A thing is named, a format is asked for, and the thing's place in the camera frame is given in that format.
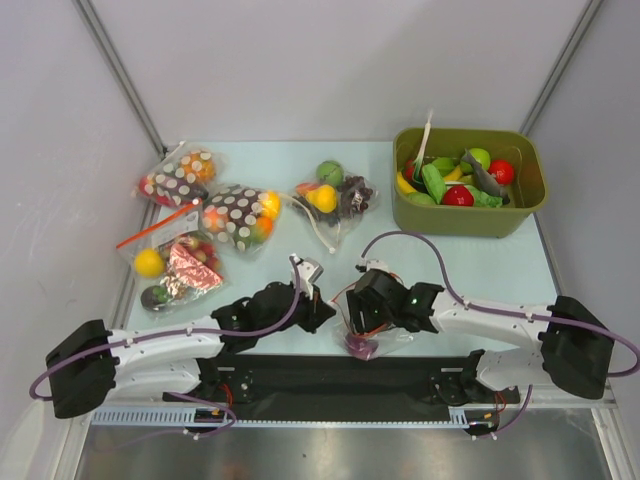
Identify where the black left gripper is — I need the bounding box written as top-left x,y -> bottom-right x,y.
257,279 -> 334,337

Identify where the clear orange-zip plastic bag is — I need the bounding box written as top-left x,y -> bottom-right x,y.
329,283 -> 417,361

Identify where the purple fake onion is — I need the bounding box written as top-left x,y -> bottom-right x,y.
345,335 -> 378,361

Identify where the red fake apple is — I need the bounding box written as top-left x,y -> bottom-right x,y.
441,185 -> 475,207

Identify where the grey fake fish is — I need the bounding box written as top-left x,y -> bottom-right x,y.
462,150 -> 510,204

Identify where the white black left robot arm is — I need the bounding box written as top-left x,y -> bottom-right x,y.
45,282 -> 336,419

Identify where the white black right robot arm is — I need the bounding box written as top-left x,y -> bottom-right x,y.
346,269 -> 614,401

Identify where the clear bag with grapes pear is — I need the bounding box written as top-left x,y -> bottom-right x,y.
287,159 -> 379,253

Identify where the yellow fake pear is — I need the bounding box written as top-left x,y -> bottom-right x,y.
305,185 -> 338,214

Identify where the polka dot bag middle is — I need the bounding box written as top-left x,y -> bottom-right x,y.
202,183 -> 281,253

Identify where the polka dot bag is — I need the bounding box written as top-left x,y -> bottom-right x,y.
134,141 -> 226,209
202,183 -> 281,253

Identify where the orange-zip bag with lemon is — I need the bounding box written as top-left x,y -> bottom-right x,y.
116,200 -> 225,316

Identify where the fake green onion stalk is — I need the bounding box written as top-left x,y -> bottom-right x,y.
412,109 -> 434,181

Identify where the fake napa cabbage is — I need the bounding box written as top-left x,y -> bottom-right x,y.
468,186 -> 503,208

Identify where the yellow fake banana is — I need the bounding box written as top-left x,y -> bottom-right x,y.
396,166 -> 462,194

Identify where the yellow fake lemon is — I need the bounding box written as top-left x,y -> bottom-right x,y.
133,248 -> 166,278

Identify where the green fake apple in bin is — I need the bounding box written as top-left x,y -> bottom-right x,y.
469,147 -> 491,170

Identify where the polka dot bag far left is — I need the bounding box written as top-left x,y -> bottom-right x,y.
134,141 -> 226,209

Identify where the red fake tomato in bin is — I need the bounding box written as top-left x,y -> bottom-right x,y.
488,159 -> 516,186

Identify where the olive green plastic bin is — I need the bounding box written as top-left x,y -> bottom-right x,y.
392,127 -> 547,238

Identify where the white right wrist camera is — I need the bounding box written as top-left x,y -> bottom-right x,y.
355,257 -> 390,273

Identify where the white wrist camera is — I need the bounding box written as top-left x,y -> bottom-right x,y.
355,257 -> 390,273
290,254 -> 324,300

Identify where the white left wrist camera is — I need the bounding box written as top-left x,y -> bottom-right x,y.
290,254 -> 324,300

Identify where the white cable duct strip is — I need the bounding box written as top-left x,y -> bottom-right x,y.
91,405 -> 499,431

